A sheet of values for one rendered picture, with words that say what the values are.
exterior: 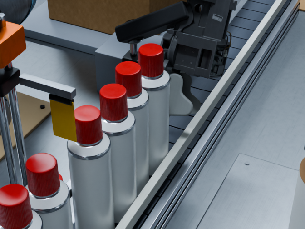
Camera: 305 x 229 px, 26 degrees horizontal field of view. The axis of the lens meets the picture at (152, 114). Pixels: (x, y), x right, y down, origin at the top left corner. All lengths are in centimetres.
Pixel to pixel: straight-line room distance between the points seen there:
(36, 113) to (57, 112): 44
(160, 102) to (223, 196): 17
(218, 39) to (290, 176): 23
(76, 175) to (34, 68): 55
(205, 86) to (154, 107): 28
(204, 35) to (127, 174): 23
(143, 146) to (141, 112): 6
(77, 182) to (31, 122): 38
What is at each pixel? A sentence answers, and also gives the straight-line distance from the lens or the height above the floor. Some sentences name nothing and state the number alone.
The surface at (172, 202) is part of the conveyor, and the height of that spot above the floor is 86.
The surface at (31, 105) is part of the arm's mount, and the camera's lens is 120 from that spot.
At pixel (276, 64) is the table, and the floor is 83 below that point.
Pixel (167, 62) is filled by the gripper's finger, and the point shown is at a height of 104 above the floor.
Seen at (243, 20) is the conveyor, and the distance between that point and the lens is 136.
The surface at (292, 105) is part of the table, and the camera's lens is 121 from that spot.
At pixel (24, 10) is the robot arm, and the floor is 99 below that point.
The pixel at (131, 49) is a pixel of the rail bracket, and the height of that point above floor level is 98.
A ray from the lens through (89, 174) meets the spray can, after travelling 78.
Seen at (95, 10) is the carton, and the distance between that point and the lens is 135.
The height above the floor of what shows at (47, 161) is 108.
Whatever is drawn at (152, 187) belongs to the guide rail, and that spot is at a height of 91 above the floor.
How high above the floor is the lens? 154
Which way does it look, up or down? 37 degrees down
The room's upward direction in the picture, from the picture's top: straight up
